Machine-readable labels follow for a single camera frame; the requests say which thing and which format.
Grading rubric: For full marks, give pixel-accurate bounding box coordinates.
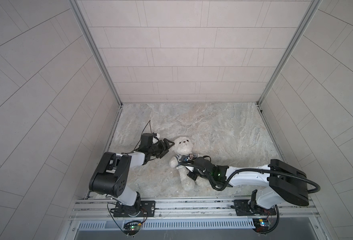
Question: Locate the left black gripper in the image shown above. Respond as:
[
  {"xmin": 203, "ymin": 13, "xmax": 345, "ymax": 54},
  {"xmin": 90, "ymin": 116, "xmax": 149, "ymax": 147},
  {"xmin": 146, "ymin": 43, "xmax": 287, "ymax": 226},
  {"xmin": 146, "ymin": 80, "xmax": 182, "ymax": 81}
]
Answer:
[{"xmin": 147, "ymin": 138, "xmax": 174, "ymax": 158}]

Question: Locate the blue white striped knit sweater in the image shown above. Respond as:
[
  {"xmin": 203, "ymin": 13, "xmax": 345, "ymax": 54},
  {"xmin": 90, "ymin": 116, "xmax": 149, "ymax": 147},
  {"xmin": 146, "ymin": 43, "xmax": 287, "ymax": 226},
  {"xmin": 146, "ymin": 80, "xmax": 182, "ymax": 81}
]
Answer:
[{"xmin": 175, "ymin": 154, "xmax": 199, "ymax": 168}]

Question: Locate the white plush teddy bear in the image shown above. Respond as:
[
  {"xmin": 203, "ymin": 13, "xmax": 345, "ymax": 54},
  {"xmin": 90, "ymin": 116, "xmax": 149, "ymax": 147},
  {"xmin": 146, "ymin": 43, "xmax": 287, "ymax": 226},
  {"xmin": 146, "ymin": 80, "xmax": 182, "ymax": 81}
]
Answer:
[{"xmin": 169, "ymin": 137, "xmax": 195, "ymax": 192}]

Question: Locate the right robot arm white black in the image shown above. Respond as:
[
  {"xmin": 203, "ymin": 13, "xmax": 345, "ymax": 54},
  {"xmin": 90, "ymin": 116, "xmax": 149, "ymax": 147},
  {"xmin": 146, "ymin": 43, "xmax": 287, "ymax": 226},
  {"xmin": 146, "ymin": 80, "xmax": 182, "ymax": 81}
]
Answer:
[{"xmin": 181, "ymin": 156, "xmax": 313, "ymax": 210}]

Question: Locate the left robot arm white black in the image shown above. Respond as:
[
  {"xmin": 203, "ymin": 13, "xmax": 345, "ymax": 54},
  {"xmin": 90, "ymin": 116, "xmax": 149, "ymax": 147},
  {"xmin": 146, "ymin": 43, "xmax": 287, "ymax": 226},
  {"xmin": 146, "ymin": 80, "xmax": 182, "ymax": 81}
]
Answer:
[{"xmin": 88, "ymin": 133, "xmax": 175, "ymax": 215}]

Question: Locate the white ventilation grille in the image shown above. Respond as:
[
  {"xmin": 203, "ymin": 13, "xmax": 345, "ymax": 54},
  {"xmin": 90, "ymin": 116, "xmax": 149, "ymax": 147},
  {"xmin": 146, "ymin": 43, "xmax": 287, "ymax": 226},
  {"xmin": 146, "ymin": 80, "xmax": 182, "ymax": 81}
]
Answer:
[{"xmin": 78, "ymin": 219, "xmax": 256, "ymax": 231}]

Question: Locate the right green circuit board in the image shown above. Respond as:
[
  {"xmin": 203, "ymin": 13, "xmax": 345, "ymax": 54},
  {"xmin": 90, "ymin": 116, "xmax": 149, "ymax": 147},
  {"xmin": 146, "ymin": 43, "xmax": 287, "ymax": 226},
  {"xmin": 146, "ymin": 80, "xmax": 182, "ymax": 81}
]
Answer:
[{"xmin": 252, "ymin": 219, "xmax": 271, "ymax": 233}]

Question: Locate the green circuit board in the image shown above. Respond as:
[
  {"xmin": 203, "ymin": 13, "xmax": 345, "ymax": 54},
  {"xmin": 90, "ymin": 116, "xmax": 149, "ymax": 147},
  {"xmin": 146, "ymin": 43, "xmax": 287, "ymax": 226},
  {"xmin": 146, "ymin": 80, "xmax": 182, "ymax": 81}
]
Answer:
[
  {"xmin": 123, "ymin": 221, "xmax": 143, "ymax": 236},
  {"xmin": 252, "ymin": 219, "xmax": 271, "ymax": 233}
]

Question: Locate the left green circuit board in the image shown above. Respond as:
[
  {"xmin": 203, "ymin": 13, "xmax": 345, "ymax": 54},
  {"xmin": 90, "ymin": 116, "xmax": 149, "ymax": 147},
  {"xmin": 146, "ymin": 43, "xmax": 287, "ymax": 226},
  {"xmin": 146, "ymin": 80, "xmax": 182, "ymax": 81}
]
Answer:
[{"xmin": 123, "ymin": 221, "xmax": 143, "ymax": 236}]

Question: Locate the left corner aluminium profile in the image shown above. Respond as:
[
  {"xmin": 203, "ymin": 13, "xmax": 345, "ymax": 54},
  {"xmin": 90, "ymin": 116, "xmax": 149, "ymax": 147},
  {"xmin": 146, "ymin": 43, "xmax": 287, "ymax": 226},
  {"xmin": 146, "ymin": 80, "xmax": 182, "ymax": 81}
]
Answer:
[{"xmin": 69, "ymin": 0, "xmax": 123, "ymax": 108}]

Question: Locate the corner aluminium profile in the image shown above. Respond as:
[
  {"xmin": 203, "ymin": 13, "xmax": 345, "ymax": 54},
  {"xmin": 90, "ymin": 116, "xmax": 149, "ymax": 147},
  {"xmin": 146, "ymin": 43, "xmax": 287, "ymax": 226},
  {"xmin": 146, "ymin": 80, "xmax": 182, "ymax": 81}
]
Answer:
[
  {"xmin": 256, "ymin": 0, "xmax": 322, "ymax": 109},
  {"xmin": 69, "ymin": 0, "xmax": 123, "ymax": 108}
]

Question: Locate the right corner aluminium profile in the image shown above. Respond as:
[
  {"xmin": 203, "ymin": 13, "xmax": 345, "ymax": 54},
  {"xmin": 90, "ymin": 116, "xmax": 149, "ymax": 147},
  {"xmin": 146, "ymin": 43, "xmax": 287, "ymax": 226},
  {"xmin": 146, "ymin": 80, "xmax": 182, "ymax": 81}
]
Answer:
[{"xmin": 256, "ymin": 0, "xmax": 322, "ymax": 109}]

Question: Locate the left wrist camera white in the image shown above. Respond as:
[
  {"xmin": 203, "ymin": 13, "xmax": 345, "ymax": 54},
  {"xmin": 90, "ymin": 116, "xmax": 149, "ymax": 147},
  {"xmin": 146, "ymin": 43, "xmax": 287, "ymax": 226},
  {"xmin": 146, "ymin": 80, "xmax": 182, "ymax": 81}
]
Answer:
[{"xmin": 152, "ymin": 133, "xmax": 160, "ymax": 144}]

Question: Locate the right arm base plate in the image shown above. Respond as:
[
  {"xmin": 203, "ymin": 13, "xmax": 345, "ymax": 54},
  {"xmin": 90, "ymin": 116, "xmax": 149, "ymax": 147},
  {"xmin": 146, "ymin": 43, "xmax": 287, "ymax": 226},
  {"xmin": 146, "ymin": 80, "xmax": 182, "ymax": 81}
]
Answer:
[{"xmin": 230, "ymin": 200, "xmax": 276, "ymax": 216}]

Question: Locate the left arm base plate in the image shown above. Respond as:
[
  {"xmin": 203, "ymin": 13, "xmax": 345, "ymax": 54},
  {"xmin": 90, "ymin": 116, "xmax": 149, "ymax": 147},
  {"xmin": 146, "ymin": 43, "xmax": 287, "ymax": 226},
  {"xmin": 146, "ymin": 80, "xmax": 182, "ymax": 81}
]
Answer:
[{"xmin": 112, "ymin": 201, "xmax": 156, "ymax": 218}]

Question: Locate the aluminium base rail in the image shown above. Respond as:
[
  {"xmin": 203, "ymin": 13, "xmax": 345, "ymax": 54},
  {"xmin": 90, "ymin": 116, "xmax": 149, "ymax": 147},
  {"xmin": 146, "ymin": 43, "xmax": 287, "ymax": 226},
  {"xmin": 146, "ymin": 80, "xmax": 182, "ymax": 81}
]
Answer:
[{"xmin": 69, "ymin": 197, "xmax": 320, "ymax": 221}]

